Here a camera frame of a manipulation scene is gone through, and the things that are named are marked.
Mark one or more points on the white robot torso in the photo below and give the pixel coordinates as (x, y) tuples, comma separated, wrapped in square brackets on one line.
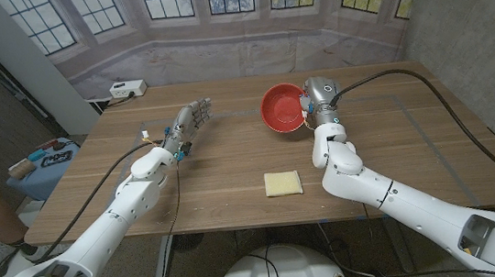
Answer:
[(289, 268)]

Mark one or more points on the blue stool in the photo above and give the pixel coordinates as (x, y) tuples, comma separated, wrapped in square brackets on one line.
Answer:
[(40, 181)]

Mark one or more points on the red bowl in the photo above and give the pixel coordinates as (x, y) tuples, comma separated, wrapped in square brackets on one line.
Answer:
[(282, 108)]

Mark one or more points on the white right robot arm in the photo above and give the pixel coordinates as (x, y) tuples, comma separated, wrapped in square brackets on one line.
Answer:
[(411, 209)]

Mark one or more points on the black round fan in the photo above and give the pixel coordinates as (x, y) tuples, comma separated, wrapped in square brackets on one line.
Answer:
[(189, 241)]

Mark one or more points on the white power strip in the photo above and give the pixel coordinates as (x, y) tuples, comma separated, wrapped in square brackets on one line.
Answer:
[(127, 89)]

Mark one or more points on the yellow sponge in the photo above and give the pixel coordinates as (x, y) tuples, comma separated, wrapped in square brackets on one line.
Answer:
[(282, 183)]

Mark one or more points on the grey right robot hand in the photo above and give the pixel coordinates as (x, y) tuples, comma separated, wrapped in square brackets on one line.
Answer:
[(322, 98)]

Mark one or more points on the black phone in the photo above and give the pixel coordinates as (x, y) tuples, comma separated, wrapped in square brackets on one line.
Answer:
[(56, 158)]

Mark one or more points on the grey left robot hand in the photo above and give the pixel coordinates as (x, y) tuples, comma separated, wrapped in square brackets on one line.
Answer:
[(186, 121)]

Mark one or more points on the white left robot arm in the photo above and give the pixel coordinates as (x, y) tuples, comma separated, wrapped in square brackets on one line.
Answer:
[(109, 227)]

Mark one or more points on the printed window backdrop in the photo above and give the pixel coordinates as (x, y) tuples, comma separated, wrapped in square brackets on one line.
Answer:
[(237, 42)]

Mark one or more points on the tan brush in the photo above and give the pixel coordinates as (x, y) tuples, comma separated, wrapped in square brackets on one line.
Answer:
[(21, 169)]

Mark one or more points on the teal small item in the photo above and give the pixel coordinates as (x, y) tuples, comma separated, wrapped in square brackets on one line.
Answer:
[(37, 155)]

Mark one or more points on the grey table leg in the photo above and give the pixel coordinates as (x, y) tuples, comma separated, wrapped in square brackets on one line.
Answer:
[(398, 245), (164, 262)]

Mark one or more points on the red small item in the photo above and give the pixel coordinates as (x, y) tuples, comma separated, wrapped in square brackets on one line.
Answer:
[(47, 144)]

